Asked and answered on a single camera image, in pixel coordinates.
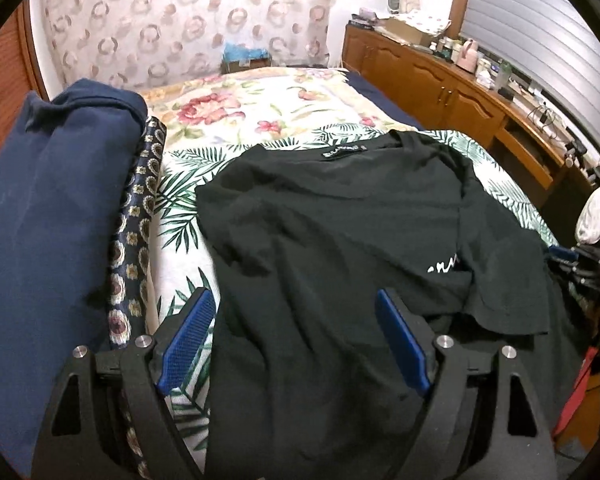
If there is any cardboard box with floral cloth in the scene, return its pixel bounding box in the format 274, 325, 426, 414
382, 9, 451, 47

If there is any pink thermos jug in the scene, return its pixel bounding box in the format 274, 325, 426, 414
455, 39, 479, 74

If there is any black Superman t-shirt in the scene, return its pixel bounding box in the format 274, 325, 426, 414
196, 131, 581, 479

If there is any pink circle patterned curtain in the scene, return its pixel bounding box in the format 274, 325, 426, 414
40, 0, 336, 90

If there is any grey window roller blind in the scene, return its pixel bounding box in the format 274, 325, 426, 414
460, 0, 600, 147

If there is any wooden sideboard cabinet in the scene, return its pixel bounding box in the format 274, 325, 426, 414
340, 22, 600, 212

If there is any floral leaf bed sheet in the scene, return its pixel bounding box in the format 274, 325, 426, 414
145, 68, 556, 479

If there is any navy blue folded garment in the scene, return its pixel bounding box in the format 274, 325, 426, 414
0, 79, 147, 476

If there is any box with blue items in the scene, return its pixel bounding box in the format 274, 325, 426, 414
221, 44, 271, 74

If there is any dark patterned paisley cloth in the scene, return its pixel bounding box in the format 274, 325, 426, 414
107, 117, 166, 350

